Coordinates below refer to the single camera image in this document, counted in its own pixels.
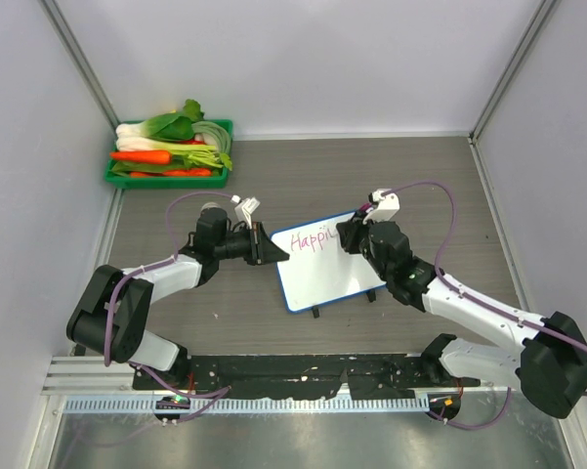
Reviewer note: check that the pale green bean bundle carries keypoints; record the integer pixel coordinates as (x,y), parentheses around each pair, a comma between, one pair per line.
(213,132)

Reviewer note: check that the blue framed whiteboard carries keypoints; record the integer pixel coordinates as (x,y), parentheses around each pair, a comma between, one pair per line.
(318,270)

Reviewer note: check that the white slotted cable duct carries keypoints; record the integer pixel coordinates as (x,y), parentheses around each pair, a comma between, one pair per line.
(158,405)

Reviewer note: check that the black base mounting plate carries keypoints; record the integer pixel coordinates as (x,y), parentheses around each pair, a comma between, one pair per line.
(310,377)

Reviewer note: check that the green plastic tray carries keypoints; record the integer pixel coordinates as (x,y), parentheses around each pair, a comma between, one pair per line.
(117,172)

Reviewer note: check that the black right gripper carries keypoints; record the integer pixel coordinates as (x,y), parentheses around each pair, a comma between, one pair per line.
(350,232)

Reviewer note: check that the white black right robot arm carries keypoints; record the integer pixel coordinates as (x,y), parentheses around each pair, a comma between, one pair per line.
(543,357)

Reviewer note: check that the green bok choy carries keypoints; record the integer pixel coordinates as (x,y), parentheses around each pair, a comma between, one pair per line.
(168,128)

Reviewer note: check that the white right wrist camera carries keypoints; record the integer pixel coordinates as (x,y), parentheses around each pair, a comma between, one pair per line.
(382,205)

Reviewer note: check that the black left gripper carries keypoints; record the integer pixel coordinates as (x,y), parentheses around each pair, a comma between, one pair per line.
(261,249)

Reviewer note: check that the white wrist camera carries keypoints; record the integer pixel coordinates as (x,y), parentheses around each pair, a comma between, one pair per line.
(382,205)
(244,209)

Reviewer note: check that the white marker with magenta cap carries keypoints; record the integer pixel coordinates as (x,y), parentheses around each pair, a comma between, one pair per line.
(361,211)

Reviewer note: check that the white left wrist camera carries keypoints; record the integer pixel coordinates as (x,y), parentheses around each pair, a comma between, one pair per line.
(244,209)

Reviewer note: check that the red bull can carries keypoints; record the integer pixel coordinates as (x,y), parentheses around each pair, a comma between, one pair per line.
(209,206)

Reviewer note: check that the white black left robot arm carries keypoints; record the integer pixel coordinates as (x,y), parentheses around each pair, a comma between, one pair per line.
(110,317)

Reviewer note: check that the small orange carrot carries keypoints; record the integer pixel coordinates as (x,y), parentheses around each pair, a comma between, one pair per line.
(175,173)

